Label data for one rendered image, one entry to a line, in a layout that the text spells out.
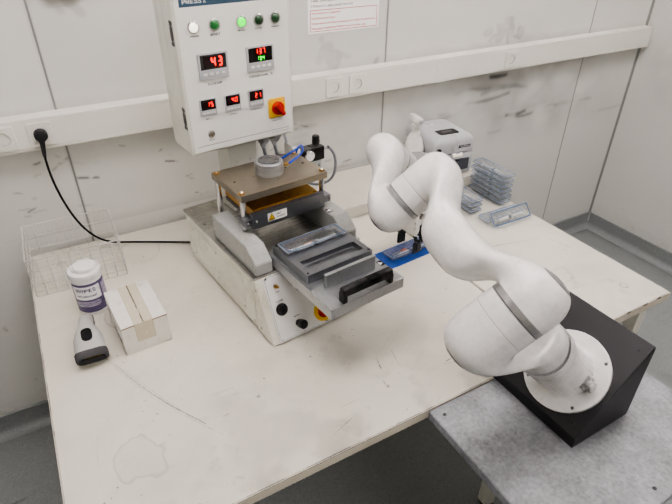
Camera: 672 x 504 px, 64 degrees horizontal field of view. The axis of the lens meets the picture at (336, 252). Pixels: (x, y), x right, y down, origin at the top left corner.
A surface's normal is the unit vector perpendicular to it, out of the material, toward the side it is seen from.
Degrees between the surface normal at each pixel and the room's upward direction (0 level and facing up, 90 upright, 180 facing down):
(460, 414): 0
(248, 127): 90
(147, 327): 88
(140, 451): 0
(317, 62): 90
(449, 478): 0
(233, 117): 90
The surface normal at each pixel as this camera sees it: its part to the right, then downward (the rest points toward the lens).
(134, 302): 0.00, -0.83
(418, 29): 0.49, 0.48
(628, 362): -0.59, -0.42
